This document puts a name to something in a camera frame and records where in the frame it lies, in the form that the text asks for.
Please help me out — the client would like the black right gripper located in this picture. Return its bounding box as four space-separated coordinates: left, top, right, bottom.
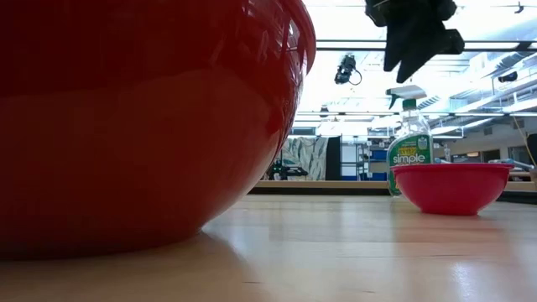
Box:
363 0 466 85

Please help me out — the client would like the clear cleaner spray bottle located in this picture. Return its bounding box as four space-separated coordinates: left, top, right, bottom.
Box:
385 85 435 198

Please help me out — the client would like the black upright panel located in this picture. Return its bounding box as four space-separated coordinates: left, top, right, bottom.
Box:
326 135 343 182

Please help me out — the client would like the small pink plastic bowl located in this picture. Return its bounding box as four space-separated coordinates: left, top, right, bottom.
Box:
390 162 515 217

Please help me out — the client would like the patterned grey curtain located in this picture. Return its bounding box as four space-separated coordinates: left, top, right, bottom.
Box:
279 137 329 182

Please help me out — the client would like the large red plastic bowl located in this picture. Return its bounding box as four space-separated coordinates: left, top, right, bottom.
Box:
0 0 317 262

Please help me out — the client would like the black overhead camera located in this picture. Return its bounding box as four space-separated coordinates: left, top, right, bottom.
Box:
333 53 363 86

